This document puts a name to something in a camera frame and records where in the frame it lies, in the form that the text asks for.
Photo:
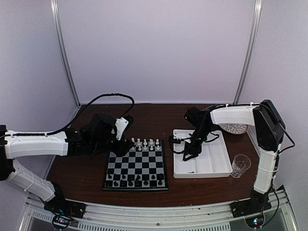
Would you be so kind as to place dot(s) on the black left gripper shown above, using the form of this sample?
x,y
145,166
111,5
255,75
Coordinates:
x,y
123,147

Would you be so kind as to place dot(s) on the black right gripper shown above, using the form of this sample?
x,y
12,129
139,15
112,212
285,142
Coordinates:
x,y
190,149

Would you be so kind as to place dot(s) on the white plastic compartment tray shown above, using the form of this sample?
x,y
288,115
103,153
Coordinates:
x,y
212,162

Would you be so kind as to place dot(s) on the black white chess board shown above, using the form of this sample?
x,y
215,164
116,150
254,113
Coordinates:
x,y
144,164

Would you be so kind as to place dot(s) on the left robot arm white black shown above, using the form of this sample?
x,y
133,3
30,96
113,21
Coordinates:
x,y
103,134

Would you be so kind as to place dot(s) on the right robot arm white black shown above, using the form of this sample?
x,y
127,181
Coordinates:
x,y
262,118

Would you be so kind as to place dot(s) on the white chess pieces row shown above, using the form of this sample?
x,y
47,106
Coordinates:
x,y
145,145

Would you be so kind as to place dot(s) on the patterned ceramic plate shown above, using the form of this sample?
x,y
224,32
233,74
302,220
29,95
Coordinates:
x,y
236,129

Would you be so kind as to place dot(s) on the clear drinking glass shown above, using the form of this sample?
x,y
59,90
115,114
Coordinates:
x,y
240,165

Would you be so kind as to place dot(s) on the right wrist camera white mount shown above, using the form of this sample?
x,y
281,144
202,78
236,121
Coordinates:
x,y
178,139

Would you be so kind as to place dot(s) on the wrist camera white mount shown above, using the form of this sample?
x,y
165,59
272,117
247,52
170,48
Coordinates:
x,y
178,139
122,124

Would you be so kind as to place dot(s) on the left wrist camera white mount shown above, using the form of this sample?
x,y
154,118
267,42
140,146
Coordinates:
x,y
122,124

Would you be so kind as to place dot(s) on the front aluminium rail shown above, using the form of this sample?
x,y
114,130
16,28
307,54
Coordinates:
x,y
211,217

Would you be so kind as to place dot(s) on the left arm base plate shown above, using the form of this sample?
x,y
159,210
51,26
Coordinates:
x,y
69,209

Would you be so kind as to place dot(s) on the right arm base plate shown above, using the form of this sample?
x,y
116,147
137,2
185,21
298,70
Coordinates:
x,y
246,207

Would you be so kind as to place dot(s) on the left aluminium frame post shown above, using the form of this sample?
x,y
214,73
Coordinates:
x,y
64,57

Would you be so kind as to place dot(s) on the aluminium frame post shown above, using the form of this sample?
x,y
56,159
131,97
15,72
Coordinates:
x,y
64,57
250,47

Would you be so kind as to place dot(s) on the right aluminium frame post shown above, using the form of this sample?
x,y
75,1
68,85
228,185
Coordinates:
x,y
250,47

